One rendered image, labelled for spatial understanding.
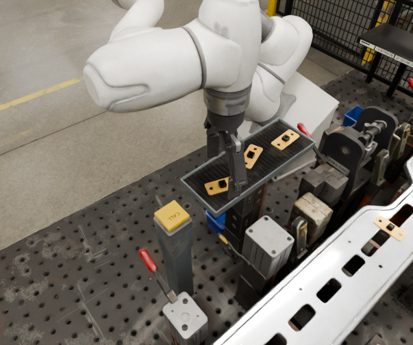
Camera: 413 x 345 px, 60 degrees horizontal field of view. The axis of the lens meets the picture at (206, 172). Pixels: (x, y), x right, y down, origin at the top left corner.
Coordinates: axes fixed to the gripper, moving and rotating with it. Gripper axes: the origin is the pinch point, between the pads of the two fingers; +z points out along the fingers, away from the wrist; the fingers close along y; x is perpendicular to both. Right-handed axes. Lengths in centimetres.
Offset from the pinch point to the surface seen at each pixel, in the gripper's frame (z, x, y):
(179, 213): 5.1, -12.4, 4.4
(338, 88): 51, 99, -75
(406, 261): 22, 41, 28
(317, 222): 13.8, 21.4, 13.3
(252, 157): 4.1, 10.7, -5.6
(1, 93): 120, -102, -245
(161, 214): 5.1, -16.3, 3.2
